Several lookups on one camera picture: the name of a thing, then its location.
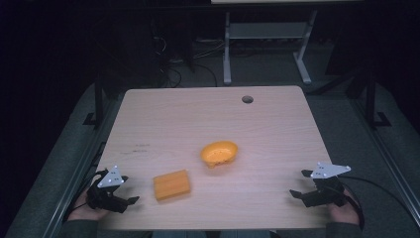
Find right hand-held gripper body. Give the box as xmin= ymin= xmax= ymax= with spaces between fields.
xmin=305 ymin=161 xmax=353 ymax=209

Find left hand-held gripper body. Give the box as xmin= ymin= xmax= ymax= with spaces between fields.
xmin=86 ymin=165 xmax=130 ymax=214

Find orange sponge block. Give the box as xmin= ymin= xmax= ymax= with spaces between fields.
xmin=152 ymin=169 xmax=192 ymax=202

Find orange plastic bowl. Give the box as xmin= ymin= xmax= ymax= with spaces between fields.
xmin=199 ymin=140 xmax=240 ymax=170

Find person's left hand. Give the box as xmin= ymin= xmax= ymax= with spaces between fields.
xmin=66 ymin=189 xmax=111 ymax=222

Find person's right hand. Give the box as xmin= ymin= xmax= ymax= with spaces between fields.
xmin=326 ymin=189 xmax=363 ymax=228

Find white metal stand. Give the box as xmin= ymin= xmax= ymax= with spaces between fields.
xmin=222 ymin=9 xmax=319 ymax=86

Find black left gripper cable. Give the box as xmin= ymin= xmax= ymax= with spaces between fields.
xmin=62 ymin=169 xmax=110 ymax=223

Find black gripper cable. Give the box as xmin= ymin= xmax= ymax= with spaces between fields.
xmin=336 ymin=175 xmax=416 ymax=231
xmin=62 ymin=169 xmax=110 ymax=223

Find aluminium side rail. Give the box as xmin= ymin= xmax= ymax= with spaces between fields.
xmin=41 ymin=92 xmax=125 ymax=238
xmin=349 ymin=96 xmax=420 ymax=220

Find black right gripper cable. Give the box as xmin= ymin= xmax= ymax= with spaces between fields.
xmin=336 ymin=175 xmax=416 ymax=231

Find black metal frame post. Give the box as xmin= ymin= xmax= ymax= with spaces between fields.
xmin=346 ymin=64 xmax=393 ymax=131
xmin=82 ymin=73 xmax=111 ymax=129

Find bundle of floor cables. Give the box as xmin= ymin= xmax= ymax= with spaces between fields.
xmin=149 ymin=19 xmax=220 ymax=89

